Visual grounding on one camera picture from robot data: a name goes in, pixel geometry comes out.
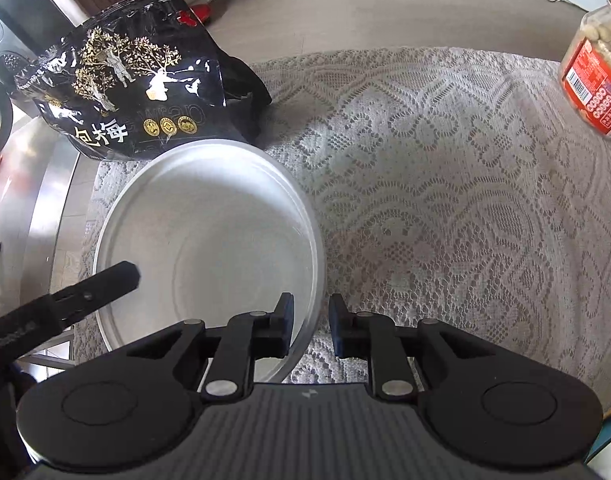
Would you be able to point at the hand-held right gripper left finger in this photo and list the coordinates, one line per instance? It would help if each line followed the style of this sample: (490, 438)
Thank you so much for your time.
(285, 325)

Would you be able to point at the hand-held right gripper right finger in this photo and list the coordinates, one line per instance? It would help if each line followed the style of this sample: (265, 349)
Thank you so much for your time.
(338, 325)

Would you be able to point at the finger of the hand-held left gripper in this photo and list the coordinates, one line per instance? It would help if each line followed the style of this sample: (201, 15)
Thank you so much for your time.
(110, 282)

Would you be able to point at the white bowl with orange logo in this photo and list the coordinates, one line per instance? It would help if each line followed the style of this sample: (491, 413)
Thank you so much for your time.
(210, 240)

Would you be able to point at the white lace tablecloth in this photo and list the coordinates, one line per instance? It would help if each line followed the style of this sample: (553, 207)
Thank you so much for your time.
(435, 210)

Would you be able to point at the black snack bag gold print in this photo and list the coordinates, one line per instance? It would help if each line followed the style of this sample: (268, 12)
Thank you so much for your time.
(135, 85)

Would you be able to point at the grey speaker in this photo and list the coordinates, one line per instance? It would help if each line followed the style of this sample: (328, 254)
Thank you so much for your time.
(0, 35)

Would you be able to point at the plastic jar with red label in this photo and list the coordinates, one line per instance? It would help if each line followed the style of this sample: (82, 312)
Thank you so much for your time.
(590, 75)

